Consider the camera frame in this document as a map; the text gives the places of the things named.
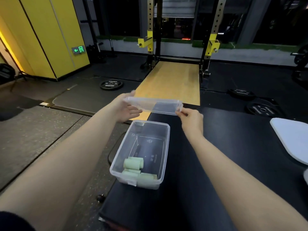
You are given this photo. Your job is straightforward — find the person's right hand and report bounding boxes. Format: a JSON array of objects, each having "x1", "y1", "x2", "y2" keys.
[{"x1": 175, "y1": 108, "x2": 204, "y2": 139}]

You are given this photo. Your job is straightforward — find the person's left hand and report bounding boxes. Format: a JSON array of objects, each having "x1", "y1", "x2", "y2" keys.
[{"x1": 109, "y1": 90, "x2": 143, "y2": 124}]

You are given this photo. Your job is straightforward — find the clear plastic lid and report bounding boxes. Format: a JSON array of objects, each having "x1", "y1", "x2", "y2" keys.
[{"x1": 123, "y1": 96, "x2": 184, "y2": 116}]

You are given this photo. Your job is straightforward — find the clear plastic container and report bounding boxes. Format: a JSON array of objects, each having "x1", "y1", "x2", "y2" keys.
[{"x1": 109, "y1": 120, "x2": 171, "y2": 190}]

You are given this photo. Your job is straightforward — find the white plastic lid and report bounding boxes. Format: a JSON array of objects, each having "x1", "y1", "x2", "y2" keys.
[{"x1": 269, "y1": 117, "x2": 308, "y2": 166}]

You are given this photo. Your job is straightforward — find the person's right forearm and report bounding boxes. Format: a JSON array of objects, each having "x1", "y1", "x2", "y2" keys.
[{"x1": 187, "y1": 136, "x2": 308, "y2": 231}]

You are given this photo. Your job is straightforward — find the person's left forearm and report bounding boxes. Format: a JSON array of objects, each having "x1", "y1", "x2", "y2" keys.
[{"x1": 0, "y1": 103, "x2": 121, "y2": 231}]

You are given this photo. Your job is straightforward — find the black weight plate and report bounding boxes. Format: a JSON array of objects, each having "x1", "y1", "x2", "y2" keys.
[
  {"x1": 100, "y1": 79, "x2": 124, "y2": 91},
  {"x1": 228, "y1": 88, "x2": 256, "y2": 100},
  {"x1": 245, "y1": 98, "x2": 284, "y2": 118}
]

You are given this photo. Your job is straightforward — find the black plyo platform red side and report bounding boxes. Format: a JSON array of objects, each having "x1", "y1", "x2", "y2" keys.
[{"x1": 98, "y1": 107, "x2": 308, "y2": 231}]

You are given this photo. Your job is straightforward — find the wooden lifting platform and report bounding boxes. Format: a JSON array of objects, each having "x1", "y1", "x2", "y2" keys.
[{"x1": 130, "y1": 61, "x2": 201, "y2": 122}]

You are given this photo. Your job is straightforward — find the black upright bar holder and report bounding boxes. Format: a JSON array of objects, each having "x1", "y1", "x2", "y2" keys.
[{"x1": 109, "y1": 39, "x2": 118, "y2": 58}]

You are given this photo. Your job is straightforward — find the green exit sign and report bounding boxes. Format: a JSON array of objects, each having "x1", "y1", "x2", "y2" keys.
[{"x1": 71, "y1": 45, "x2": 87, "y2": 55}]

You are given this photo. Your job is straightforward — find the yellow black squat rack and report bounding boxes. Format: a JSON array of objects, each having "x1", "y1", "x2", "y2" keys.
[{"x1": 137, "y1": 0, "x2": 228, "y2": 80}]

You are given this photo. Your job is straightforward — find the grey window blind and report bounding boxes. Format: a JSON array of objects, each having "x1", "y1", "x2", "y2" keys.
[{"x1": 154, "y1": 0, "x2": 197, "y2": 18}]

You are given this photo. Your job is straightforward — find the black tripod stand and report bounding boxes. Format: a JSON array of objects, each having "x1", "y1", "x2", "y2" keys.
[{"x1": 0, "y1": 63, "x2": 28, "y2": 92}]

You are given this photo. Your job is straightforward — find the yellow black exercise machine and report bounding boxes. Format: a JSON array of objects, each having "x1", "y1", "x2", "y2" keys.
[{"x1": 290, "y1": 44, "x2": 308, "y2": 82}]

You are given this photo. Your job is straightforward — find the dark navy shirt sleeve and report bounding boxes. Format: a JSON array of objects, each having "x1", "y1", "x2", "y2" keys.
[{"x1": 0, "y1": 211, "x2": 37, "y2": 231}]

